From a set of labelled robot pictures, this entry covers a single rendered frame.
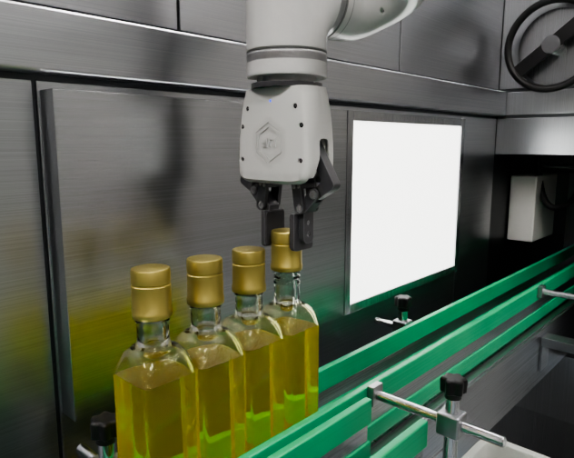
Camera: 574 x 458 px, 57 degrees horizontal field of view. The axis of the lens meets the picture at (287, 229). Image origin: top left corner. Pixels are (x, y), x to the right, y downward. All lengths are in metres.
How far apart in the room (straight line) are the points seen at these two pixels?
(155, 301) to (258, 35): 0.27
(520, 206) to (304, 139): 1.12
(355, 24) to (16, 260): 0.42
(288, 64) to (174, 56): 0.16
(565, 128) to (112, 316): 1.13
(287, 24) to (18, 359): 0.43
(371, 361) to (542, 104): 0.84
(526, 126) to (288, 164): 0.99
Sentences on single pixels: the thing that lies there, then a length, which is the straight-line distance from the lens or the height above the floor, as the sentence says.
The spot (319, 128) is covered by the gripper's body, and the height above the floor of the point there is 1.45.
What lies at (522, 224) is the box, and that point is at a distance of 1.59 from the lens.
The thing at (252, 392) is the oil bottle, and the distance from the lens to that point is 0.56.
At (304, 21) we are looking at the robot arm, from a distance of 0.55.
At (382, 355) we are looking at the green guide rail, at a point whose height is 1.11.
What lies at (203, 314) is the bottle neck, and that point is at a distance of 0.51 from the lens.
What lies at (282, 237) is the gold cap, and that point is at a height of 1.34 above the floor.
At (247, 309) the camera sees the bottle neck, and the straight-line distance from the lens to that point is 0.55.
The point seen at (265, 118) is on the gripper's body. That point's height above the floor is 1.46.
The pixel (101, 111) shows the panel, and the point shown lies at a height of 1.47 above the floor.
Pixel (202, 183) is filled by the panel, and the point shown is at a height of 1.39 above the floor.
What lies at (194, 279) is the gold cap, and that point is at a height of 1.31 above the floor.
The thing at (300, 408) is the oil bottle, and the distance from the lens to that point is 0.62.
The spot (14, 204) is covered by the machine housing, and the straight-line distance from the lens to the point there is 0.58.
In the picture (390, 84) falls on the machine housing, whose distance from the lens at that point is 0.99.
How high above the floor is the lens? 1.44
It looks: 9 degrees down
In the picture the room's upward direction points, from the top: straight up
